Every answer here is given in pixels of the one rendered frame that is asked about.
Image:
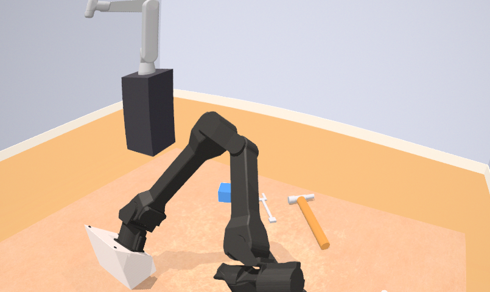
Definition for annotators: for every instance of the blue cube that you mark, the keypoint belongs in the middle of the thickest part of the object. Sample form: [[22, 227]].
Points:
[[224, 194]]

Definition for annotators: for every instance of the white forked hook tool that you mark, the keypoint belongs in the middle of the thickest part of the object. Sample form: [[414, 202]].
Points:
[[271, 218]]

